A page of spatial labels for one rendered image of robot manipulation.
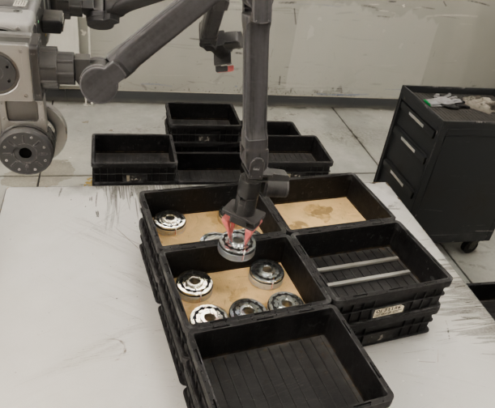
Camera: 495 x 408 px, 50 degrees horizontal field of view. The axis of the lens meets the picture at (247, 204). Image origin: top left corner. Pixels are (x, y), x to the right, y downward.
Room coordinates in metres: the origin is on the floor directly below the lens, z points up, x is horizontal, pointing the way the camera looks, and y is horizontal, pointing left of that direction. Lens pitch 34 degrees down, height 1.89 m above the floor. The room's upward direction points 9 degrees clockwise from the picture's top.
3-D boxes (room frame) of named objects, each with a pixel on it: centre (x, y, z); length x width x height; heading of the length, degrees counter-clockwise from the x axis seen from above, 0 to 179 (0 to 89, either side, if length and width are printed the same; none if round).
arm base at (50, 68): (1.05, 0.44, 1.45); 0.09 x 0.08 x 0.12; 17
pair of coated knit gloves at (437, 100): (2.77, -0.97, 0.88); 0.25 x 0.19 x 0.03; 107
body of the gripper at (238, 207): (1.15, 0.00, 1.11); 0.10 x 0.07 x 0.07; 68
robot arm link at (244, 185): (1.15, 0.00, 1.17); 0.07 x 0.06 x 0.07; 107
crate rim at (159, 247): (1.35, 0.11, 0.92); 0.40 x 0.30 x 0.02; 115
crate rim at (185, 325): (1.08, -0.02, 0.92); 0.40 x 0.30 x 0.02; 115
